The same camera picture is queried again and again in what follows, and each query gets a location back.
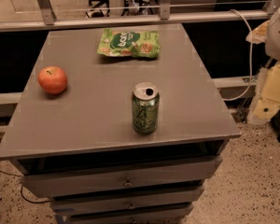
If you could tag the grey drawer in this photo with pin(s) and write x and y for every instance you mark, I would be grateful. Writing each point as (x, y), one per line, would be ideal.
(136, 216)
(126, 199)
(124, 177)

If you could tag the green soda can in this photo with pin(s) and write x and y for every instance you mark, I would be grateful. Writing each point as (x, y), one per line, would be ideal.
(145, 107)

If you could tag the green snack bag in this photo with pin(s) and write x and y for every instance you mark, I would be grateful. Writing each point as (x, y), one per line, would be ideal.
(136, 44)

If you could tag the grey drawer cabinet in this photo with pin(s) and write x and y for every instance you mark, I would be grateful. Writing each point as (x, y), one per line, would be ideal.
(90, 125)

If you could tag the middle grey drawer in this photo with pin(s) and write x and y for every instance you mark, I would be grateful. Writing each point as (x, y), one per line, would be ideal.
(126, 199)

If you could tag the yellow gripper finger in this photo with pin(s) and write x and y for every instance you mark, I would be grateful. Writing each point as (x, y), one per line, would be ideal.
(266, 102)
(258, 35)

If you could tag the metal railing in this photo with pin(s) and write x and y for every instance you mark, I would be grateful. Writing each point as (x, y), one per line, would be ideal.
(33, 15)

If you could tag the red apple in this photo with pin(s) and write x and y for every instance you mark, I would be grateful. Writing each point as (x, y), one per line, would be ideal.
(52, 79)

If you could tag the black office chair base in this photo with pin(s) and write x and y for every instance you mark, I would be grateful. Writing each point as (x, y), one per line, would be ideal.
(98, 9)

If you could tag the bottom grey drawer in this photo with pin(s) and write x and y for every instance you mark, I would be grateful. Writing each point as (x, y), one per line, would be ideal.
(136, 216)

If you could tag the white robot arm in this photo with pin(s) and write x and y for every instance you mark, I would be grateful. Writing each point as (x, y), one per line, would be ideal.
(272, 43)

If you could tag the top grey drawer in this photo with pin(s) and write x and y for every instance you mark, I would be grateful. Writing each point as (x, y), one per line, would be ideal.
(124, 177)

